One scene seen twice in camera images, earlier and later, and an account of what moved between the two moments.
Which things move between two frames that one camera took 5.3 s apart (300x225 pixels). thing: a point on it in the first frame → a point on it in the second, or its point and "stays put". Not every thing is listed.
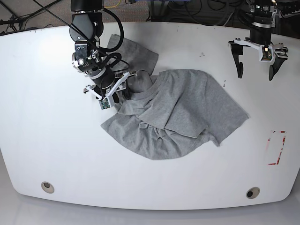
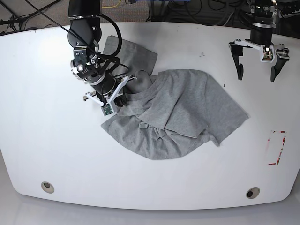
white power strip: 290,14 stays put
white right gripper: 120,85 → 107,108
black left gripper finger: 237,50 stays put
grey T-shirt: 164,113 stays put
